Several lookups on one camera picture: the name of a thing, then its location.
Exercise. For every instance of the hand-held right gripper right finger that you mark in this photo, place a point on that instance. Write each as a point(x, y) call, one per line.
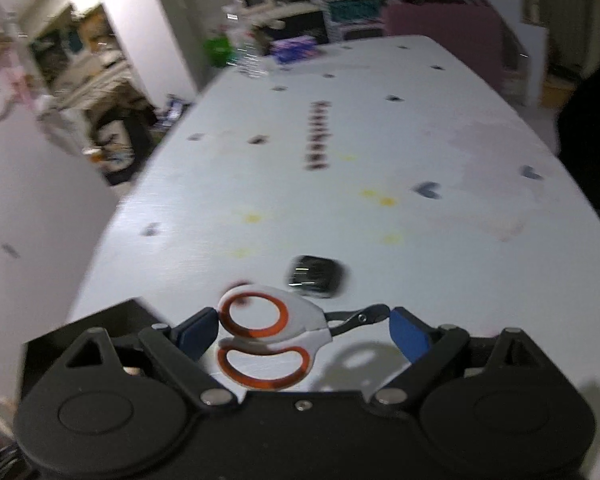
point(405, 335)

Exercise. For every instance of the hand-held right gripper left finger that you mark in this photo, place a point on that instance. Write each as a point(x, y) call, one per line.
point(197, 335)

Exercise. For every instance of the white orange scissors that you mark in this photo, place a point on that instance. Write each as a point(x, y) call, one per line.
point(302, 317)

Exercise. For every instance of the dark cloth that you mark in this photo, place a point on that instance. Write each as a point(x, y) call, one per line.
point(592, 145)

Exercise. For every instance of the green bag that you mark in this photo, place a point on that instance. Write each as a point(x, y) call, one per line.
point(219, 51)

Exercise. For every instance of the clear water bottle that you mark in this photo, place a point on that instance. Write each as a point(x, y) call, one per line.
point(250, 52)

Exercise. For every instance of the blue tissue box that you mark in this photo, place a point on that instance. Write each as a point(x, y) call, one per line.
point(294, 50)

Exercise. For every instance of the teal plate sign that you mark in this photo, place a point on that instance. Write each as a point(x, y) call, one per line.
point(355, 10)

